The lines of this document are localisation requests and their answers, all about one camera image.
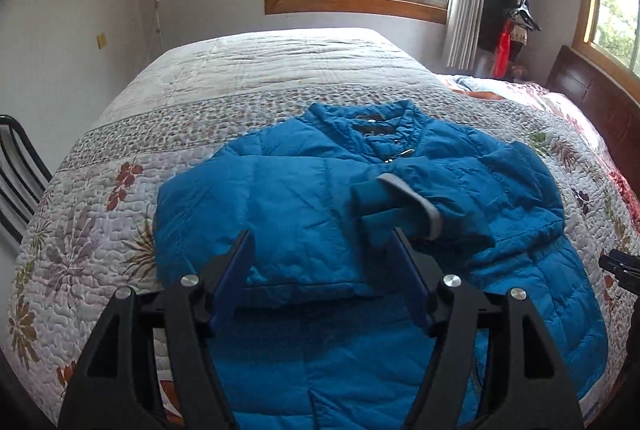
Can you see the blue puffer jacket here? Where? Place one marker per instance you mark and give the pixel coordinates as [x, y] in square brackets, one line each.
[300, 190]

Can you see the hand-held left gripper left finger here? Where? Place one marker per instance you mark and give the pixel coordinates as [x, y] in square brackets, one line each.
[236, 271]

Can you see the patterned pillow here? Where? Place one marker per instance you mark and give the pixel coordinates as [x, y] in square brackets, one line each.
[475, 85]

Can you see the black metal chair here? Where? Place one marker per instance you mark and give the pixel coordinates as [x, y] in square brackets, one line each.
[20, 180]

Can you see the black hanging garment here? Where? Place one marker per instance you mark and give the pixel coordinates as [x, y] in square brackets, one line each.
[495, 14]

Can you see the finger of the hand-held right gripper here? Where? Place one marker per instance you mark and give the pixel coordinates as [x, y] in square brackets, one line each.
[625, 270]

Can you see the floral quilted bedspread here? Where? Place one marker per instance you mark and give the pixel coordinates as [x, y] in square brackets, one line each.
[200, 74]

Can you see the red hanging cloth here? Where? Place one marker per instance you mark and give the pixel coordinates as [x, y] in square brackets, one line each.
[501, 52]

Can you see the coat rack with hangers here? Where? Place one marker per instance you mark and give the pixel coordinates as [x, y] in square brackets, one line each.
[522, 4]

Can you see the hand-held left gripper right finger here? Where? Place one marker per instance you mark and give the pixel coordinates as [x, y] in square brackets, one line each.
[412, 277]

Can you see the dark wooden headboard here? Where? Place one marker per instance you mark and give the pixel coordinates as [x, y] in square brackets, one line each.
[595, 94]

